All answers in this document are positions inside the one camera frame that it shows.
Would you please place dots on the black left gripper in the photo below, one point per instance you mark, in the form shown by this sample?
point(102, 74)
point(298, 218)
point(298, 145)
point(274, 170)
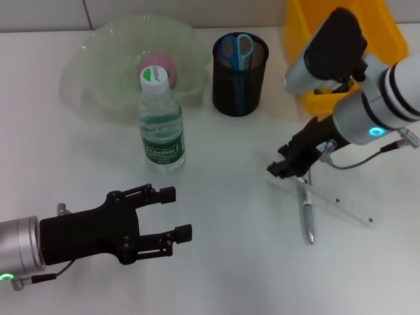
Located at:
point(85, 231)

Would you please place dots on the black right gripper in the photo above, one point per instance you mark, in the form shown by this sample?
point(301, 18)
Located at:
point(311, 144)

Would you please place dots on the silver ballpoint pen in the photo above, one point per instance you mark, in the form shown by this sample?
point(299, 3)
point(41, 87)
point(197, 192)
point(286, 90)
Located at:
point(308, 216)

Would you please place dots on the clear green-label water bottle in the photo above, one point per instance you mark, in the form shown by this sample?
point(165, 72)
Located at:
point(162, 141)

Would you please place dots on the transparent plastic ruler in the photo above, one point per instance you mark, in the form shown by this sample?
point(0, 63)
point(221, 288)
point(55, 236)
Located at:
point(348, 206)

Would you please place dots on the blue scissors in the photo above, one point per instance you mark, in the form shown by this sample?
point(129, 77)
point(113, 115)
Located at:
point(238, 57)

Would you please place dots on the pink peach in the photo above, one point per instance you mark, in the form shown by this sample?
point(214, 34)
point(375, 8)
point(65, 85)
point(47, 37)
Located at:
point(157, 60)

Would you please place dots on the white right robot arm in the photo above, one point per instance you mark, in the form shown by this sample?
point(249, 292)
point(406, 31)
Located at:
point(361, 92)

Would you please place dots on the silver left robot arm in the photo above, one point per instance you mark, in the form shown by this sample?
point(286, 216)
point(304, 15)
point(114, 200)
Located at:
point(16, 244)

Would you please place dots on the black mesh pen holder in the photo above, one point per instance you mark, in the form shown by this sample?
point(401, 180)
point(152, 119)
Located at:
point(238, 95)

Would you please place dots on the green glass fruit bowl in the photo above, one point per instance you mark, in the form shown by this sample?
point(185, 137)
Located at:
point(108, 65)

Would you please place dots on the yellow plastic bin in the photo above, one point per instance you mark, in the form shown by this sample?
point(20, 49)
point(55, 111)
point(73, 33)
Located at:
point(298, 33)

